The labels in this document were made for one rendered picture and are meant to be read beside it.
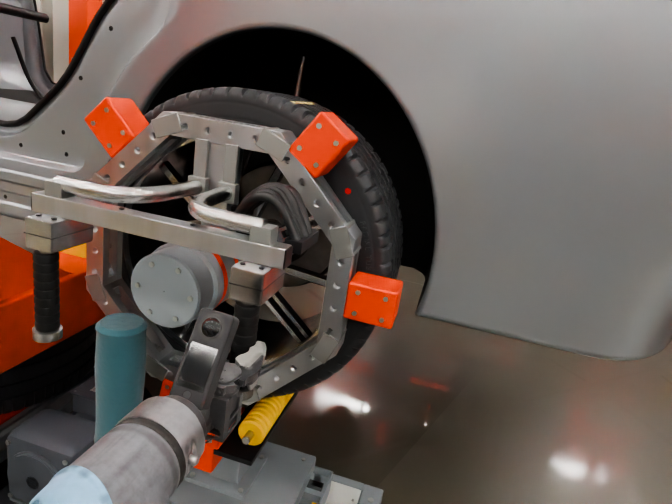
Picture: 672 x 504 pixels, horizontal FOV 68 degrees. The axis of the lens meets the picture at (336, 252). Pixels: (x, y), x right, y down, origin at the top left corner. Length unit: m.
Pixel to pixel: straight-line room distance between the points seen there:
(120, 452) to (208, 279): 0.39
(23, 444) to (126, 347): 0.41
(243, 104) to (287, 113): 0.09
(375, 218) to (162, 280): 0.39
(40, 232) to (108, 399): 0.35
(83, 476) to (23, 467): 0.82
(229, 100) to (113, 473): 0.70
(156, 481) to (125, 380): 0.51
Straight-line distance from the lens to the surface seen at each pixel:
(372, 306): 0.89
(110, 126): 1.04
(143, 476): 0.52
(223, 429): 0.67
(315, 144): 0.86
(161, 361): 1.12
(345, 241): 0.86
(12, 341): 1.31
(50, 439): 1.30
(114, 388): 1.03
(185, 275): 0.83
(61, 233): 0.87
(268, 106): 0.97
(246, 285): 0.70
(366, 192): 0.93
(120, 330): 0.98
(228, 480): 1.41
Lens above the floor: 1.19
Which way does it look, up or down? 17 degrees down
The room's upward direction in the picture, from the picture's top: 9 degrees clockwise
